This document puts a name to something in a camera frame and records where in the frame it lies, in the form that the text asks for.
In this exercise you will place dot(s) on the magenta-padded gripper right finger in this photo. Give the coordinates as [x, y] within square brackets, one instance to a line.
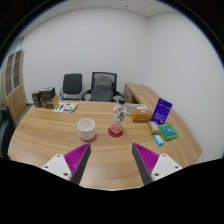
[151, 161]

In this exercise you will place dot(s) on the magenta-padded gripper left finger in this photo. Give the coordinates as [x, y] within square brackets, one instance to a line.
[71, 161]

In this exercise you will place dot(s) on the clear drink bottle black cap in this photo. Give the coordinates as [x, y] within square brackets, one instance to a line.
[118, 118]

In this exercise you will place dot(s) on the small blue packet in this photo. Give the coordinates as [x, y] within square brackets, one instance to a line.
[158, 140]

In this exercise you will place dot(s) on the green packet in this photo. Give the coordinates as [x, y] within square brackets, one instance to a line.
[168, 132]

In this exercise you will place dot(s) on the white speckled ceramic cup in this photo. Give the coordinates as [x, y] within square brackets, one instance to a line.
[86, 130]

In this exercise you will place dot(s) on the flat round red coaster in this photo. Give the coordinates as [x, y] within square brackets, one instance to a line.
[115, 135]

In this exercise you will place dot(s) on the orange-brown box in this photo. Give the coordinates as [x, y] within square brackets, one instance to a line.
[140, 115]

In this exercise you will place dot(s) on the purple standing pouch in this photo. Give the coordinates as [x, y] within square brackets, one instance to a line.
[162, 111]

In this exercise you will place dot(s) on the green and purple leaflet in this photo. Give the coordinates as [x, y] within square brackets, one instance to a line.
[65, 107]

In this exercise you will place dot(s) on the brown cardboard box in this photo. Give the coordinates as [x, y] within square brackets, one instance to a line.
[53, 102]

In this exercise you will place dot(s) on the wooden side desk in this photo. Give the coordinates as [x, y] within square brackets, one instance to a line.
[141, 93]

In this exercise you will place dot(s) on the dark brown box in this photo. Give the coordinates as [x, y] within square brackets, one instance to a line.
[43, 95]

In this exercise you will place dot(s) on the dark armchair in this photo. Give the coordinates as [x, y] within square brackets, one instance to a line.
[5, 130]

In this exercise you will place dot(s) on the black office chair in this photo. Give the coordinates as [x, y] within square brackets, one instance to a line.
[72, 83]

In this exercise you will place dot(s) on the grey mesh office chair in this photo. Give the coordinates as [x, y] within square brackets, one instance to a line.
[102, 86]

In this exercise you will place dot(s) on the wooden shelf cabinet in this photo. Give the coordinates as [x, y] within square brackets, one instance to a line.
[13, 86]

